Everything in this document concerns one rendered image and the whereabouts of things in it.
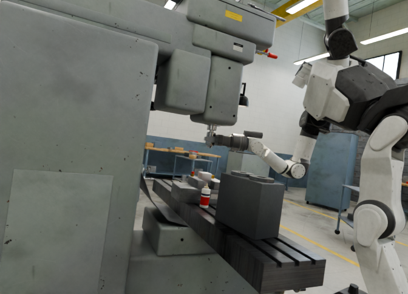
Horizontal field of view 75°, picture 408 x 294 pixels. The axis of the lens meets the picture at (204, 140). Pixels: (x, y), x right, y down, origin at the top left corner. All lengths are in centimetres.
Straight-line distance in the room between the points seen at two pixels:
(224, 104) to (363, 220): 74
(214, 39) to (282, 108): 895
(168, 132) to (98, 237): 710
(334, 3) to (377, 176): 70
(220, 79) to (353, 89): 56
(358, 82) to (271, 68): 878
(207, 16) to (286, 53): 930
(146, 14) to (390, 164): 110
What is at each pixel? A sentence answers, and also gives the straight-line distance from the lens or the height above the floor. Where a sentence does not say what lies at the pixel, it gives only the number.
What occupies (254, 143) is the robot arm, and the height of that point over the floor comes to 124.
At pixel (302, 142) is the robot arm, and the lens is 150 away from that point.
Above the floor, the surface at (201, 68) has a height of 154.
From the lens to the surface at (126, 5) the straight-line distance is 122.
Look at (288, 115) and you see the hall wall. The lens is 1031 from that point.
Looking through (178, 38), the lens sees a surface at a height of 164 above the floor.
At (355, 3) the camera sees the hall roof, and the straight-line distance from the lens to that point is 1058.
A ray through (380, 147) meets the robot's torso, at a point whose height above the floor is 128.
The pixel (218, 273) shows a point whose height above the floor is 62.
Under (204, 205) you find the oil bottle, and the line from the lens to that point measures 124.
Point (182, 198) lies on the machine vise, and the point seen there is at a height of 94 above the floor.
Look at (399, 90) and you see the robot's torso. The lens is 123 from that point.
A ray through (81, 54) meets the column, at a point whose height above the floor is 145.
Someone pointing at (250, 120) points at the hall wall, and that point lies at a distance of 930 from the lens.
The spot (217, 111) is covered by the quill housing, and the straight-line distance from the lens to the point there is 126.
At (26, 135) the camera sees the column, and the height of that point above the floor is 116.
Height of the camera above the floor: 121
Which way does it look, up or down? level
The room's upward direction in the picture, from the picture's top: 8 degrees clockwise
